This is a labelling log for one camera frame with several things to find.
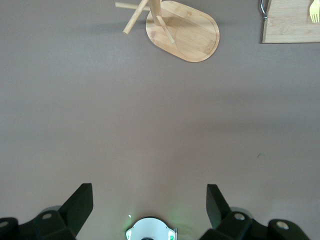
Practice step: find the wooden mug tree stand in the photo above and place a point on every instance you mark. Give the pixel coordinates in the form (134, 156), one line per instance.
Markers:
(190, 32)

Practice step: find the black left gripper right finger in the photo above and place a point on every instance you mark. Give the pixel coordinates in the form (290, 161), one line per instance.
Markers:
(221, 212)

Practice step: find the yellow plastic fork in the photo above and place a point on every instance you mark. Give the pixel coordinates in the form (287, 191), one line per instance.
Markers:
(314, 12)

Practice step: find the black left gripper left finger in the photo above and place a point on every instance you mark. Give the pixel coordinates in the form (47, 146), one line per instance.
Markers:
(76, 210)

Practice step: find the wooden cutting board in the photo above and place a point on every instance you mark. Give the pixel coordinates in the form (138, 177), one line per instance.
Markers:
(287, 27)

